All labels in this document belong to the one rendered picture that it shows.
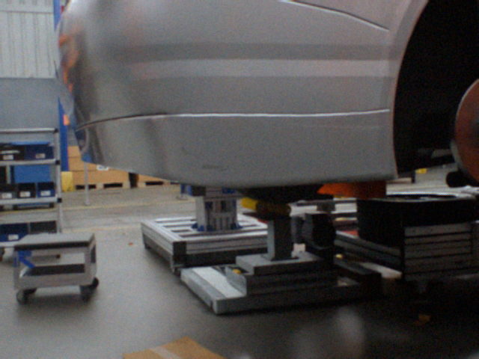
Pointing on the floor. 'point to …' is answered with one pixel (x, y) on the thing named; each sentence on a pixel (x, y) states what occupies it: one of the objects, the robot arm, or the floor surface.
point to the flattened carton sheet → (175, 351)
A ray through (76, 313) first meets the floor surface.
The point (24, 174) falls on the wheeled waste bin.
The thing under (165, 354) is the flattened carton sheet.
